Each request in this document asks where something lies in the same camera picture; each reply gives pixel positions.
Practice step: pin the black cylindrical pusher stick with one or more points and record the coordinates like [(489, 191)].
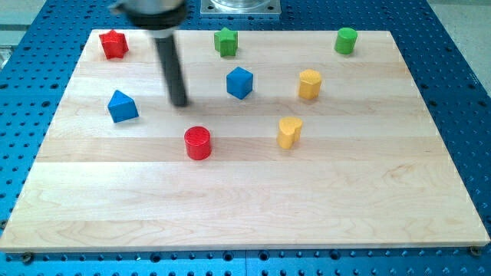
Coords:
[(170, 63)]

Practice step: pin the blue cube block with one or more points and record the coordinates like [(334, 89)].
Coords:
[(239, 83)]

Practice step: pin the green star block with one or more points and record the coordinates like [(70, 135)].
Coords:
[(226, 42)]

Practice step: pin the blue triangular prism block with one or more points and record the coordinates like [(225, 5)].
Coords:
[(122, 107)]

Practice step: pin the red star block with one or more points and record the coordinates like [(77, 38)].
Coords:
[(114, 44)]

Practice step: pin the red cylinder block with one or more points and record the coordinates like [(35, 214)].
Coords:
[(198, 142)]

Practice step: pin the yellow heart block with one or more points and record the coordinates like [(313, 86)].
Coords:
[(289, 131)]

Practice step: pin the light wooden board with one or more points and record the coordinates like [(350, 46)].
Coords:
[(370, 169)]

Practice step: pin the yellow pentagon block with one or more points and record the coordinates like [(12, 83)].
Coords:
[(309, 84)]

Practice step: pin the green cylinder block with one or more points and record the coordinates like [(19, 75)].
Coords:
[(345, 40)]

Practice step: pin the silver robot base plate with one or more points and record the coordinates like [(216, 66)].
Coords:
[(240, 7)]

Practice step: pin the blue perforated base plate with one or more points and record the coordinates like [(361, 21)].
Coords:
[(37, 73)]

